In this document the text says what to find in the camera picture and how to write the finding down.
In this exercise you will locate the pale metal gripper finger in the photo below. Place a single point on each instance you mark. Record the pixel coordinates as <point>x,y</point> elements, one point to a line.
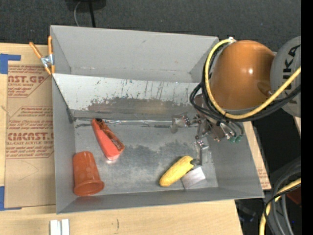
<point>204,153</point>
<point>179,123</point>

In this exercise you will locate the silver flat metal block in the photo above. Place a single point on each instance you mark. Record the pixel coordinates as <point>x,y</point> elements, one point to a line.
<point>193,178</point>

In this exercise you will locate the yellow toy corn cob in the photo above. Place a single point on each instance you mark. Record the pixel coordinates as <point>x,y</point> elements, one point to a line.
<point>176,171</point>

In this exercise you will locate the grey metal bin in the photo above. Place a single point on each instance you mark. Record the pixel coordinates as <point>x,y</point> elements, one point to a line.
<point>146,141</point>

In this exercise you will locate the orange plastic cup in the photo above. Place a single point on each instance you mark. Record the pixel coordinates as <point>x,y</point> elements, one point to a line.
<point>85,172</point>

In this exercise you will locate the brown cardboard board, red print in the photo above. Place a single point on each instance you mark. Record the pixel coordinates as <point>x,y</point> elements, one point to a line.
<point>27,131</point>

